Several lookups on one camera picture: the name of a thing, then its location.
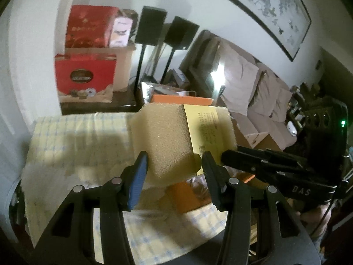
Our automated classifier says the yellow sponge with label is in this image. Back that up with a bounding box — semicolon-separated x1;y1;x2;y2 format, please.
129;103;237;187

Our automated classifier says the orange cardboard box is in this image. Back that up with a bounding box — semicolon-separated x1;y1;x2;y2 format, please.
151;94;250;214

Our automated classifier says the brown cardboard box by sofa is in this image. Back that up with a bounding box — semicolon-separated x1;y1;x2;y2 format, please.
244;132;281;151

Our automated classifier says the yellow checkered bed sheet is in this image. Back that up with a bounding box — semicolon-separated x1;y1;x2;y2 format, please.
24;113;227;264

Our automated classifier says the cluttered dark shelf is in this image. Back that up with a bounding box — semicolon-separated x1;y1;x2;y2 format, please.
286;74;352;155

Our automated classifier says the beige sofa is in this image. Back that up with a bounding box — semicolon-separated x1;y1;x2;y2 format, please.
180;30;297;150

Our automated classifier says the red chocolate gift box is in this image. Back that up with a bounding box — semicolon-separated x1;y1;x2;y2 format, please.
54;54;116;104

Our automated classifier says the open box with clutter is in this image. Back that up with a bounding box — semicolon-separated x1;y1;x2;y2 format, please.
140;82;196;104

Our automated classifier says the pink white small box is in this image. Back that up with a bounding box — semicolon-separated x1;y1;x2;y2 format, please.
109;16;133;48

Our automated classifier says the right black speaker on stand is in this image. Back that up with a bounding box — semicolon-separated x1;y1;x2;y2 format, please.
160;16;199;84

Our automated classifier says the black speaker on stand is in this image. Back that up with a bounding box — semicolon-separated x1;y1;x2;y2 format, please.
160;16;199;84
133;6;167;97

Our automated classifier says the dark red gift box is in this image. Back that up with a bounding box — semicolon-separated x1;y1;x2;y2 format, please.
65;5;119;48

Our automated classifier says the framed ink painting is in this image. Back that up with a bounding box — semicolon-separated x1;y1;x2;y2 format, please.
229;0;312;61

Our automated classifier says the left black speaker on stand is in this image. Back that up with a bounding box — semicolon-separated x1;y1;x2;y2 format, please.
133;6;167;97

